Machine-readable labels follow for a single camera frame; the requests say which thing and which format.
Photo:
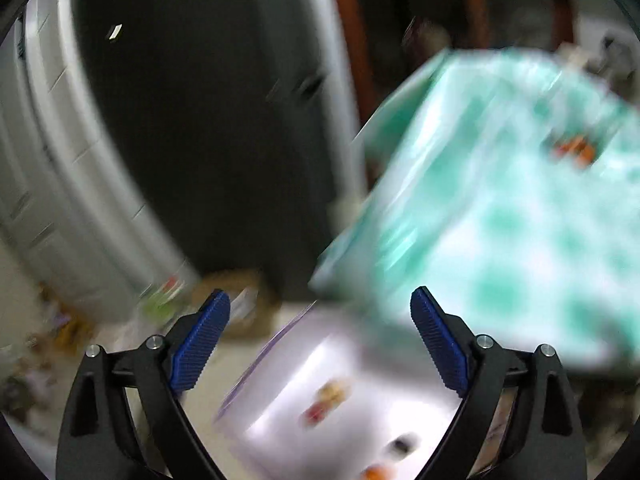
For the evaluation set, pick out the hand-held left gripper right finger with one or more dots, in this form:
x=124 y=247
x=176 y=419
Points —
x=442 y=345

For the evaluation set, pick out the brown wooden chair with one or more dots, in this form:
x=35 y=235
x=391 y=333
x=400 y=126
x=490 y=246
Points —
x=357 y=35

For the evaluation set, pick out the green checkered tablecloth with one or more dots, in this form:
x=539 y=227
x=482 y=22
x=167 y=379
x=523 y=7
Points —
x=500 y=230

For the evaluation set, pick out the dark grey cabinet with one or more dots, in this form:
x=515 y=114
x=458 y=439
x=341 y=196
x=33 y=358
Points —
x=200 y=125

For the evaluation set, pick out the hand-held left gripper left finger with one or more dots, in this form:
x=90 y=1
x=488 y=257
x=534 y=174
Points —
x=200 y=340

